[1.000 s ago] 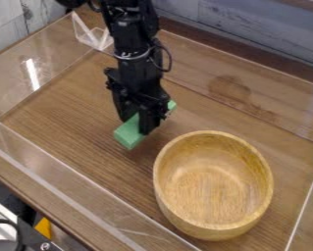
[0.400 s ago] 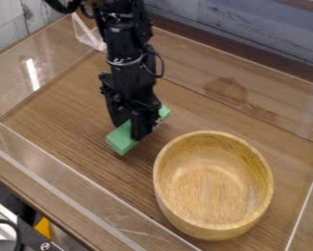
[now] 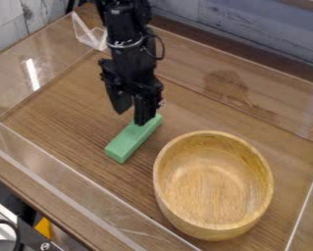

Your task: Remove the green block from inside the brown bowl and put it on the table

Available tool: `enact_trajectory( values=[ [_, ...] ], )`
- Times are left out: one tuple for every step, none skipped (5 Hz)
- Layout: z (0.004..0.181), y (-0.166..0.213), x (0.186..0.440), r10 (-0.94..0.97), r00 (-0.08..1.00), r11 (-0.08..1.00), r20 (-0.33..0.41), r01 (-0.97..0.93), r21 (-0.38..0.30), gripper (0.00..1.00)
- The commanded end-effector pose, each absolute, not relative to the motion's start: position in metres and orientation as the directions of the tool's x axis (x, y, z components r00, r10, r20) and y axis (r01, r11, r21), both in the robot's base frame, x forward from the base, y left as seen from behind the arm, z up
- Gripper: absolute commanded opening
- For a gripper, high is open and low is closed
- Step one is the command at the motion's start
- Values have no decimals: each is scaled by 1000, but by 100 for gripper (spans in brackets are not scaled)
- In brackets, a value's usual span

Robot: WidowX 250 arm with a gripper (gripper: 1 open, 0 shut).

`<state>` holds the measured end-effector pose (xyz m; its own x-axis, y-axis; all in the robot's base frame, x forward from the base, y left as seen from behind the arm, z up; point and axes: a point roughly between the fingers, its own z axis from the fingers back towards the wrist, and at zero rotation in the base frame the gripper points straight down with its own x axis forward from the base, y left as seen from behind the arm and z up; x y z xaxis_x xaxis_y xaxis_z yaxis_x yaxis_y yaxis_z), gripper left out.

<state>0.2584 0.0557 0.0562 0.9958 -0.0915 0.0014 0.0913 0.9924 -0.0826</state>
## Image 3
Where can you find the clear acrylic corner bracket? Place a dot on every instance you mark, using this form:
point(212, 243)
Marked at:
point(89, 36)

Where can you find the brown wooden bowl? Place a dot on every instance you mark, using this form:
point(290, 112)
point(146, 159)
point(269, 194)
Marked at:
point(212, 183)

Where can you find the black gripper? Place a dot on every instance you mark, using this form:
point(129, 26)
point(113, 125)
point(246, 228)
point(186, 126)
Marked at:
point(129, 80)

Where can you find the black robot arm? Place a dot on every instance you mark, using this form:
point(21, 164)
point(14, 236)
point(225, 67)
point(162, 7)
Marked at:
point(125, 18)

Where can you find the yellow and black device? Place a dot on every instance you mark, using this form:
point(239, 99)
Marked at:
point(26, 239)

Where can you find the green rectangular block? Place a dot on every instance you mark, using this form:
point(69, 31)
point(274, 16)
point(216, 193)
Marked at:
point(131, 137)

